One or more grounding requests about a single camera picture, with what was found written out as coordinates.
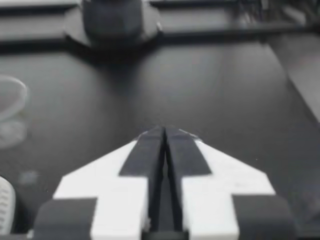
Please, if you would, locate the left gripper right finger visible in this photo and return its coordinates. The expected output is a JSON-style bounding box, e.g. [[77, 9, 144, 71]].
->
[[163, 126, 299, 240]]

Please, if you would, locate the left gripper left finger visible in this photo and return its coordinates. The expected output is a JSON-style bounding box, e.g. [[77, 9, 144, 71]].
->
[[33, 125, 166, 240]]

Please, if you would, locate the white coffee capsule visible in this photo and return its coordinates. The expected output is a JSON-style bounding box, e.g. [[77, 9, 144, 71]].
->
[[0, 174, 15, 235]]

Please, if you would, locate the clear plastic cup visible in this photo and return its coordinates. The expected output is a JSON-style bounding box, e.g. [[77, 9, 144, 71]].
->
[[0, 73, 29, 151]]

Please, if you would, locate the black frame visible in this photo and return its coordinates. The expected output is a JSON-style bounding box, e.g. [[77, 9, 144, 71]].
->
[[0, 0, 320, 55]]

